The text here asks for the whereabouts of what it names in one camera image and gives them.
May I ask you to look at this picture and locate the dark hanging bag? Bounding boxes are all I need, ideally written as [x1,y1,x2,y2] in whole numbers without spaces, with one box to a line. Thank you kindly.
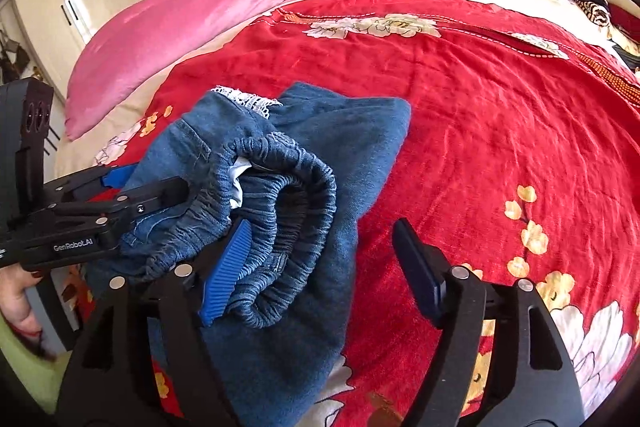
[0,31,32,80]

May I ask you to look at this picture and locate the pink quilt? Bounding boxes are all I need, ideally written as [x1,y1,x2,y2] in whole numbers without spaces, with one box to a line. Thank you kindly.
[65,0,343,142]

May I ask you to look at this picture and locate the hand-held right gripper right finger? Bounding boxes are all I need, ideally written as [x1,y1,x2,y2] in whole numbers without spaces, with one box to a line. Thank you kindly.
[392,218,586,427]

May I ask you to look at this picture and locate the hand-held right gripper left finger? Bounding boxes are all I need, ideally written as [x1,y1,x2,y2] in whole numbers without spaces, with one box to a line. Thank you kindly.
[55,219,253,427]

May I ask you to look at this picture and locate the red floral blanket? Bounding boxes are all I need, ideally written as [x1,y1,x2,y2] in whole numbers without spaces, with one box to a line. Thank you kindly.
[55,0,640,427]

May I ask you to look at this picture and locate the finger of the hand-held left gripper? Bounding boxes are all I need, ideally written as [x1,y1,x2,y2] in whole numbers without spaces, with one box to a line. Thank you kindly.
[50,178,190,229]
[44,163,140,204]

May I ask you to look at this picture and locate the person's left forearm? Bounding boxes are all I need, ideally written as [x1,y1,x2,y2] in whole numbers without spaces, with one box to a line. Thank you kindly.
[0,322,63,415]

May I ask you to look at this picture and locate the person's left hand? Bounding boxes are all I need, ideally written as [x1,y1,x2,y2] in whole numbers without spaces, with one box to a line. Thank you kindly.
[0,267,47,338]

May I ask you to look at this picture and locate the blue denim pants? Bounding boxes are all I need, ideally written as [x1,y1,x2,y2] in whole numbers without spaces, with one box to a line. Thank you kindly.
[85,82,413,427]

